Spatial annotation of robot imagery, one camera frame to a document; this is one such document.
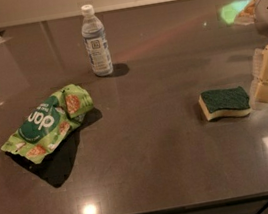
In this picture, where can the green and yellow sponge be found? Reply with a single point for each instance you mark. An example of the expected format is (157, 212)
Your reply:
(224, 103)

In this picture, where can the clear plastic water bottle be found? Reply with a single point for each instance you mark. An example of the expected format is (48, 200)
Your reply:
(93, 33)

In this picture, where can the green snack bag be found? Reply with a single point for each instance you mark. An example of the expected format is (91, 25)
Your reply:
(49, 124)

